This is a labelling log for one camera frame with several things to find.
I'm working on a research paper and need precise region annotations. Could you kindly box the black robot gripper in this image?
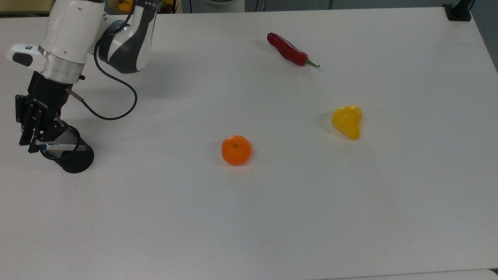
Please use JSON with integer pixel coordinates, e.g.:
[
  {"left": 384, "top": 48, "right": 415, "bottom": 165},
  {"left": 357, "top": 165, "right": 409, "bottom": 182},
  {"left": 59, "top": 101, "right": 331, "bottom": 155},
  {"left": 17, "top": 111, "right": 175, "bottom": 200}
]
[{"left": 15, "top": 71, "right": 74, "bottom": 154}]

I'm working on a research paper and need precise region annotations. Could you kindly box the white marker pen blue cap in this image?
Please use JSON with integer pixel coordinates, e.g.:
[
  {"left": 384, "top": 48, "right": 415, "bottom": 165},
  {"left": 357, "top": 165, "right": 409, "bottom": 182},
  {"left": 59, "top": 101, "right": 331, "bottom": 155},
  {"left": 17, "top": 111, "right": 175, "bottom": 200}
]
[{"left": 39, "top": 143, "right": 78, "bottom": 152}]

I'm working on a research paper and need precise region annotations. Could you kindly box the black mesh pen holder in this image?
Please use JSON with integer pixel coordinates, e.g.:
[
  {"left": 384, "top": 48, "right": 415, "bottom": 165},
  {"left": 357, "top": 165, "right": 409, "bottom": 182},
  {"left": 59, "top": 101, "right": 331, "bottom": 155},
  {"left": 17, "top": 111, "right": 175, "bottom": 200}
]
[{"left": 39, "top": 124, "right": 95, "bottom": 174}]

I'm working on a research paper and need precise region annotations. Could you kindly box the light wooden board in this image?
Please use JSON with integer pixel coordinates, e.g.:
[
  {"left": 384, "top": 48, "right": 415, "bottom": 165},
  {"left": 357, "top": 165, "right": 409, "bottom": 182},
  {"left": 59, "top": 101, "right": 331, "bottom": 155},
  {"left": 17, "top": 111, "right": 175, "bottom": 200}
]
[{"left": 0, "top": 0, "right": 55, "bottom": 15}]

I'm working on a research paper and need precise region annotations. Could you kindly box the bowl of toy fruit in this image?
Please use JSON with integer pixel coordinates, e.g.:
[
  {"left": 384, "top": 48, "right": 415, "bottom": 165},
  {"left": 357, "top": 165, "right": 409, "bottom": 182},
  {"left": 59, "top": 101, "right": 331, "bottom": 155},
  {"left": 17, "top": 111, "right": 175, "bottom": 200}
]
[{"left": 108, "top": 0, "right": 177, "bottom": 14}]

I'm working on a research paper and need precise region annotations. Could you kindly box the orange mandarin fruit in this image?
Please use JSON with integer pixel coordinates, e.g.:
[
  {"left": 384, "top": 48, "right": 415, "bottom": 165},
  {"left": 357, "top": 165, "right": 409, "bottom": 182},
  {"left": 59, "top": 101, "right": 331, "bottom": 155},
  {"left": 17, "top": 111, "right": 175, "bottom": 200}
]
[{"left": 221, "top": 135, "right": 252, "bottom": 166}]

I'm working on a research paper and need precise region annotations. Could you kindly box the red chili pepper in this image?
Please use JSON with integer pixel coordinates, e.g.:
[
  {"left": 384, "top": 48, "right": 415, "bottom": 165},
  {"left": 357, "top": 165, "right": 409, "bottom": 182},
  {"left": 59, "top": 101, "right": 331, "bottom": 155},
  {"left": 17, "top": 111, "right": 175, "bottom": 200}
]
[{"left": 267, "top": 32, "right": 321, "bottom": 68}]

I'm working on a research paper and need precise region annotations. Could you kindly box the black stand base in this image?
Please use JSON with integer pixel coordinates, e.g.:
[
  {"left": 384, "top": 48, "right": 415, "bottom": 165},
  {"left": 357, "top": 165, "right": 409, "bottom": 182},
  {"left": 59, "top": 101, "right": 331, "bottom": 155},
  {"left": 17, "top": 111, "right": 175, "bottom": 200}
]
[{"left": 443, "top": 0, "right": 473, "bottom": 22}]

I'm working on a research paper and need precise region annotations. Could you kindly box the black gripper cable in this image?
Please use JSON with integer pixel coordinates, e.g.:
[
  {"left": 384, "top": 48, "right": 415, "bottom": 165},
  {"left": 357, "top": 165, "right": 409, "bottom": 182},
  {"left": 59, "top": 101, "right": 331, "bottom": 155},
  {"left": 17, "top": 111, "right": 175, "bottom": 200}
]
[{"left": 65, "top": 23, "right": 138, "bottom": 121}]

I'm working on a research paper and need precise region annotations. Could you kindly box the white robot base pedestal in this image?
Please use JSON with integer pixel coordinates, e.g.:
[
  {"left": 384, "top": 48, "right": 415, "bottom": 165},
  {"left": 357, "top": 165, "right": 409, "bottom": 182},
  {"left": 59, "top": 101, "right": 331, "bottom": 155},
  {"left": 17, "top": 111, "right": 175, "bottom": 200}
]
[{"left": 182, "top": 0, "right": 245, "bottom": 13}]

